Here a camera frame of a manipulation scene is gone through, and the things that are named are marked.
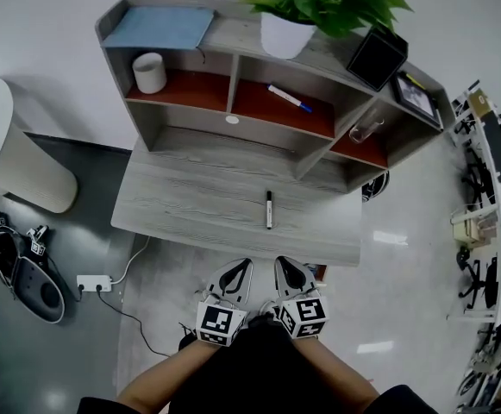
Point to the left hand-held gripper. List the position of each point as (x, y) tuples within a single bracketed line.
[(217, 321)]

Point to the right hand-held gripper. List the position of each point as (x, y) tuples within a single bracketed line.
[(306, 313)]

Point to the black marker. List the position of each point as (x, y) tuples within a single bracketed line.
[(269, 211)]

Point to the person's left forearm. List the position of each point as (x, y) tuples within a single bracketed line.
[(159, 386)]

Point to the person's right forearm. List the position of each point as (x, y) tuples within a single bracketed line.
[(340, 373)]

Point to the wooden shelf unit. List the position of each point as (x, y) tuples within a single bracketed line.
[(189, 119)]

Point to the black office chair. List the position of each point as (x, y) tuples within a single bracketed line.
[(476, 280)]

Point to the white office desk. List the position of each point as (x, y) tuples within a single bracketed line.
[(493, 175)]

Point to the person's right shoe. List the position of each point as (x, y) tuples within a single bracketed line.
[(267, 309)]

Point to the person's black trousers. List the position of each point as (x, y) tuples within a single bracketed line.
[(258, 369)]

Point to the black and white helmet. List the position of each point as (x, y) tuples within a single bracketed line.
[(375, 188)]

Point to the white power strip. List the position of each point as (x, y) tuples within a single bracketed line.
[(97, 280)]

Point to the person's black top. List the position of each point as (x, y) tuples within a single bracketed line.
[(405, 401)]

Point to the clear drinking glass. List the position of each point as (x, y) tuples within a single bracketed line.
[(364, 129)]

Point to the blue-capped white marker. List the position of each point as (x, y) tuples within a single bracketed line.
[(286, 97)]

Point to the white cylindrical cup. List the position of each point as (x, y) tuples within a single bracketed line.
[(148, 76)]

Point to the black rectangular box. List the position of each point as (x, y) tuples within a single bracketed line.
[(375, 60)]

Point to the green plant in white pot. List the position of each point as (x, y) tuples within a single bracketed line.
[(284, 37)]

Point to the black picture frame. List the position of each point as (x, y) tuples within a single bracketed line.
[(416, 99)]

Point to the white round pedestal table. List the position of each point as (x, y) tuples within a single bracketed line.
[(17, 162)]

